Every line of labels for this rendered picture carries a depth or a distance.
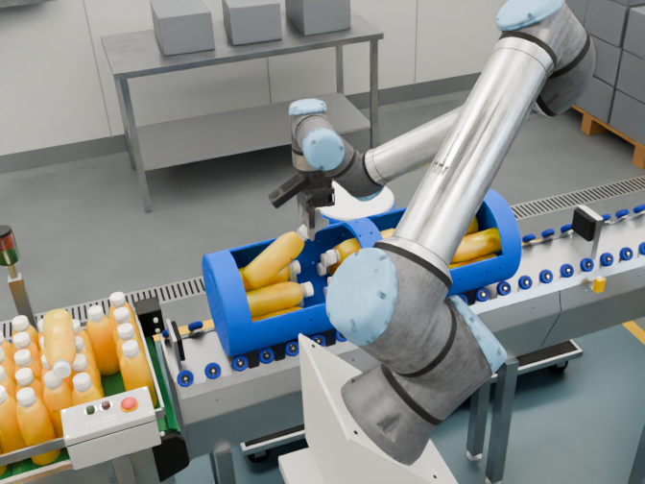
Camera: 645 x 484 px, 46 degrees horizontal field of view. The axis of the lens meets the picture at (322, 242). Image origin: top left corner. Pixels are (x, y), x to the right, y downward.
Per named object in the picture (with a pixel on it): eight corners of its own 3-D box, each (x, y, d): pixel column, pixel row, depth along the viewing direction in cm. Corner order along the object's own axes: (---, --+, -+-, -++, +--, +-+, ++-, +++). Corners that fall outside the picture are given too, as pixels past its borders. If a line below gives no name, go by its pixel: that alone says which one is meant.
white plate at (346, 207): (364, 171, 277) (364, 174, 278) (298, 192, 266) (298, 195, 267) (410, 203, 257) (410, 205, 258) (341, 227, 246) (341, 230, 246)
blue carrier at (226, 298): (515, 298, 227) (529, 219, 210) (234, 378, 202) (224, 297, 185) (467, 246, 248) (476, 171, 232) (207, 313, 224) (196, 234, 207)
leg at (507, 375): (504, 487, 284) (521, 361, 249) (490, 492, 282) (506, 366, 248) (495, 475, 288) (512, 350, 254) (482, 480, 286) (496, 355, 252)
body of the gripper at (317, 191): (335, 208, 198) (334, 167, 191) (304, 215, 195) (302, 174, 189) (324, 195, 204) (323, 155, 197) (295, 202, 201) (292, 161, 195)
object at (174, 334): (188, 374, 206) (181, 339, 200) (179, 376, 206) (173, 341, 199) (180, 351, 214) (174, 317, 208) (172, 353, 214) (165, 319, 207)
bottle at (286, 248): (238, 266, 203) (290, 221, 202) (250, 275, 209) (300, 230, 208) (250, 284, 199) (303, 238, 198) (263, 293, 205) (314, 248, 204)
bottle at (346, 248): (389, 243, 220) (330, 258, 215) (390, 223, 216) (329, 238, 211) (400, 256, 215) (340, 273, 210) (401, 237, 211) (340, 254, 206)
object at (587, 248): (595, 259, 244) (603, 218, 236) (585, 262, 243) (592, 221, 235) (576, 244, 252) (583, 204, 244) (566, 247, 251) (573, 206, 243)
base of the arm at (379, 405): (429, 474, 140) (467, 439, 138) (372, 452, 127) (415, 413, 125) (381, 399, 153) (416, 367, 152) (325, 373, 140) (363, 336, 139)
